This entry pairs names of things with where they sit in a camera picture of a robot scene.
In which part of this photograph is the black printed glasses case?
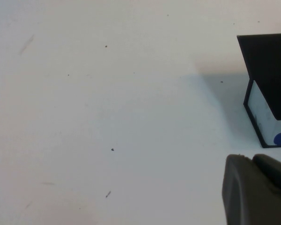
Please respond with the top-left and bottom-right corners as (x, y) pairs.
(237, 33), (281, 149)

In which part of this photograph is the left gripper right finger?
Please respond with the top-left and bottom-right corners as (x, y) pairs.
(252, 153), (281, 195)

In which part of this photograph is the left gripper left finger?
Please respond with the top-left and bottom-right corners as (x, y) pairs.
(222, 153), (281, 225)

